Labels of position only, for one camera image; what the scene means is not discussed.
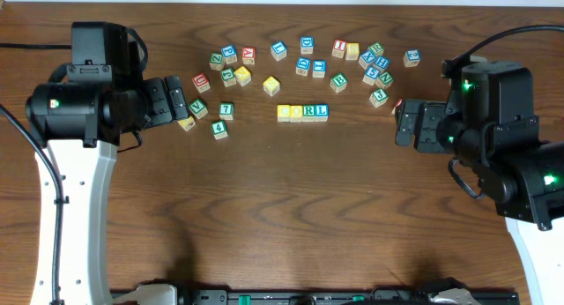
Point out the yellow O block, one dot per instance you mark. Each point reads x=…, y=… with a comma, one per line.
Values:
x=296, y=113

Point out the green r block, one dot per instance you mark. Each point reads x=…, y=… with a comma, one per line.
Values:
x=377, y=49
x=308, y=113

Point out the red M block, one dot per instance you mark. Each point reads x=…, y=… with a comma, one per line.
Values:
x=397, y=106

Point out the red I block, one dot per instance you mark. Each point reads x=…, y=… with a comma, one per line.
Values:
x=338, y=48

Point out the green j block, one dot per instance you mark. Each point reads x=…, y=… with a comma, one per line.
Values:
x=378, y=97
x=228, y=77

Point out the green V block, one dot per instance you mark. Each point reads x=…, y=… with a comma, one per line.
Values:
x=198, y=108

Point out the green Z block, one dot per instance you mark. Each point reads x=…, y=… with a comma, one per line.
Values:
x=217, y=61

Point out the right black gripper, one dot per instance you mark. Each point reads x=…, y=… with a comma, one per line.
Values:
x=425, y=127

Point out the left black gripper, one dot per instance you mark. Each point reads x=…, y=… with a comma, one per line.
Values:
x=158, y=102

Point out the yellow block top right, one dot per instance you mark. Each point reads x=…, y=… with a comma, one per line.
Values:
x=352, y=51

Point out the blue d block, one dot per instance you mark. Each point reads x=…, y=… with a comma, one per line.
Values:
x=307, y=45
x=302, y=66

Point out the red U block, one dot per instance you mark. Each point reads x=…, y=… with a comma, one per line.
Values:
x=201, y=82

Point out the green 7 block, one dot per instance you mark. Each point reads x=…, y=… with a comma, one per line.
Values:
x=226, y=111

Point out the green 4 block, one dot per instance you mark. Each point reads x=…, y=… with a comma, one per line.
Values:
x=219, y=130

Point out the blue P block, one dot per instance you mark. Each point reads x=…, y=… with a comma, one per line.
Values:
x=230, y=54

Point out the green B block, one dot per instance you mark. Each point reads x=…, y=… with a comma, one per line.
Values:
x=338, y=83

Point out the blue H block left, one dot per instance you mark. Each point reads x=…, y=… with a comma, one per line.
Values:
x=319, y=68

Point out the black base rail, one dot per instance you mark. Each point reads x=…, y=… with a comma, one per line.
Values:
x=162, y=294

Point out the blue X block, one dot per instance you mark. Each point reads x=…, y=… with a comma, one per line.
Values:
x=366, y=59

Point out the yellow C block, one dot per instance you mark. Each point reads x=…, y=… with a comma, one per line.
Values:
x=283, y=113

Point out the yellow K block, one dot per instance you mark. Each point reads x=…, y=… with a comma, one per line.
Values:
x=242, y=75

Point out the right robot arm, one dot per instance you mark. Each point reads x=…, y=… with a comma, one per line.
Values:
x=526, y=186

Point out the blue D block lower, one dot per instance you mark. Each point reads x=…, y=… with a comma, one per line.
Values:
x=302, y=66

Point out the blue D block upper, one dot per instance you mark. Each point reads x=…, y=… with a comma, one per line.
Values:
x=307, y=45

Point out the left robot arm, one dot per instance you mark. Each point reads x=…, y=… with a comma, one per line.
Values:
x=77, y=126

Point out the green J block right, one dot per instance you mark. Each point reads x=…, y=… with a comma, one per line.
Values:
x=378, y=97

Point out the blue 5 block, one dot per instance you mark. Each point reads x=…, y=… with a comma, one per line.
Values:
x=371, y=75

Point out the red A block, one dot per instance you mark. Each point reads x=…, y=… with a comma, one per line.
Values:
x=248, y=55

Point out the green J block left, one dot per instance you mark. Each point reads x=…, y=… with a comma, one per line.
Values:
x=228, y=77

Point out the blue 2 block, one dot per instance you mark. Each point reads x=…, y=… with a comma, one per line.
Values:
x=411, y=58

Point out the yellow G block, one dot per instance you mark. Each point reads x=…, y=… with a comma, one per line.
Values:
x=187, y=123

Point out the yellow S block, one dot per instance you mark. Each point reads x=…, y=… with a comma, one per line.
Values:
x=271, y=86

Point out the blue h block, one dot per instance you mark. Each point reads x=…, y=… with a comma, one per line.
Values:
x=319, y=68
x=381, y=63

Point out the blue H block right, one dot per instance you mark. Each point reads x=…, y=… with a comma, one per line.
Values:
x=381, y=63

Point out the blue l block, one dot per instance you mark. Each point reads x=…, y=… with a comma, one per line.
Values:
x=321, y=112
x=279, y=50

